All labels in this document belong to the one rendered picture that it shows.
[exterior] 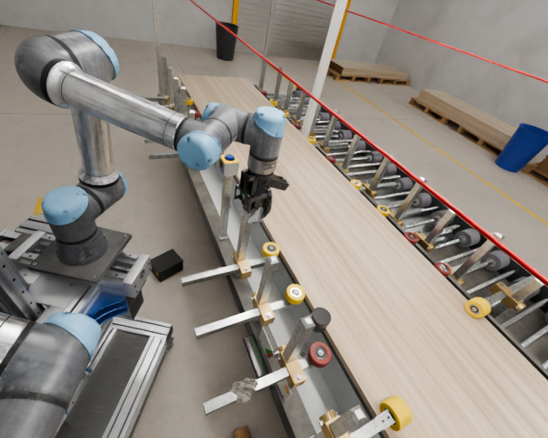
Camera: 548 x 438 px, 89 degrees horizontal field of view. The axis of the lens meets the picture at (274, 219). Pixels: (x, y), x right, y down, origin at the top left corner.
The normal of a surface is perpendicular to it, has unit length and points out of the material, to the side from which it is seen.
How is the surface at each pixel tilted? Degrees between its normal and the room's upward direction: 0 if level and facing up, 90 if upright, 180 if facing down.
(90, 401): 0
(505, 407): 0
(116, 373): 0
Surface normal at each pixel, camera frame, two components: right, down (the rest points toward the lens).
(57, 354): 0.64, -0.57
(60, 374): 0.81, -0.44
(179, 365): 0.18, -0.73
